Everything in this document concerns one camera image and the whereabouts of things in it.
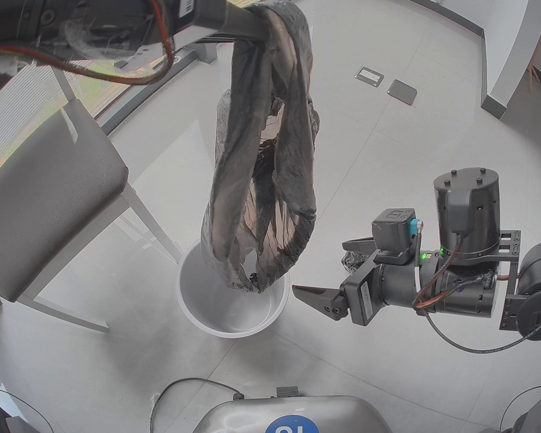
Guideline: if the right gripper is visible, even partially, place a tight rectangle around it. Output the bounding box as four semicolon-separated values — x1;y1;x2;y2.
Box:
292;237;497;327

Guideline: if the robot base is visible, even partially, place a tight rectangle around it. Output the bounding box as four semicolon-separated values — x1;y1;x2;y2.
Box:
193;385;394;433

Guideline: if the crumpled black plastic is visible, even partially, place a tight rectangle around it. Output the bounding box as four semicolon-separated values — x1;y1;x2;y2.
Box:
341;250;371;275

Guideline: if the white trash bin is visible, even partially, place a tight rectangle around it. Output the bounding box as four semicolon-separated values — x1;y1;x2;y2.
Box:
176;239;293;338

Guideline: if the grey seat white chair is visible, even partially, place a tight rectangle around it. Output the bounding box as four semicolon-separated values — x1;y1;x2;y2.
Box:
0;65;182;333

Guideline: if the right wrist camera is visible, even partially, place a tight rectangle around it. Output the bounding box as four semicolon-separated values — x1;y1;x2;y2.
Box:
371;207;427;266

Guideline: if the black cable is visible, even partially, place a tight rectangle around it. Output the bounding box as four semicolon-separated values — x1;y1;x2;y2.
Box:
414;304;538;355
148;377;246;433

